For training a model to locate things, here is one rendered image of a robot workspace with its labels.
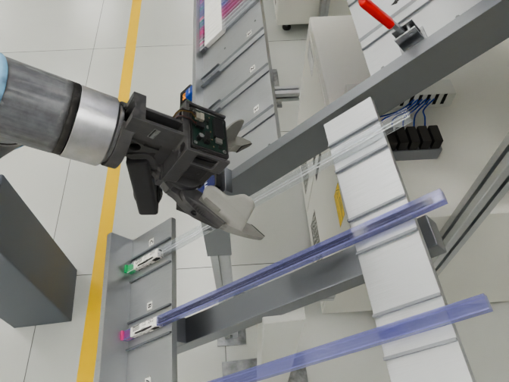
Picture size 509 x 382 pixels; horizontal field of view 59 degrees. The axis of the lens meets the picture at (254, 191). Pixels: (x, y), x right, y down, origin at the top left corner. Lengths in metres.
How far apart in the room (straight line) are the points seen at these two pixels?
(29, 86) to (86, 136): 0.06
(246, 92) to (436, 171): 0.46
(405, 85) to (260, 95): 0.29
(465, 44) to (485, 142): 0.55
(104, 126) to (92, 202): 1.34
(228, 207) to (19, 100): 0.23
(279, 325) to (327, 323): 0.86
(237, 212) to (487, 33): 0.38
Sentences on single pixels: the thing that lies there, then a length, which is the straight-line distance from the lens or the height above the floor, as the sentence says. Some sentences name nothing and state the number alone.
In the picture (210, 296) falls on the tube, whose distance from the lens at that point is 0.61.
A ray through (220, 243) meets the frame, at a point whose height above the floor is 0.64.
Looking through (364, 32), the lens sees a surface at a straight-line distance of 0.75.
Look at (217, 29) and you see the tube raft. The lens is 1.11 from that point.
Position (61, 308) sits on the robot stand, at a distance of 1.52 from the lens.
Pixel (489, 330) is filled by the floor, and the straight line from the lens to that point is 1.66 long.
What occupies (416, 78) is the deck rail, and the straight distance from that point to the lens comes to 0.67.
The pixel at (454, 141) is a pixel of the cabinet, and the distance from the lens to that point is 1.15.
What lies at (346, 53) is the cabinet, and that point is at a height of 0.62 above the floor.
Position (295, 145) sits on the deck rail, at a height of 0.87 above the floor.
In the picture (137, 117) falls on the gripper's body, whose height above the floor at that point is 1.10.
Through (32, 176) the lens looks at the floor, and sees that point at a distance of 1.96.
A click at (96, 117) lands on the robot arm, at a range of 0.46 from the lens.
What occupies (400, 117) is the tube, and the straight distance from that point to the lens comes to 0.54.
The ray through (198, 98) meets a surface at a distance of 1.00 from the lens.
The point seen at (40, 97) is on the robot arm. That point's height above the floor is 1.13.
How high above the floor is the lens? 1.42
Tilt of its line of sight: 56 degrees down
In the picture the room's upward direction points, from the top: straight up
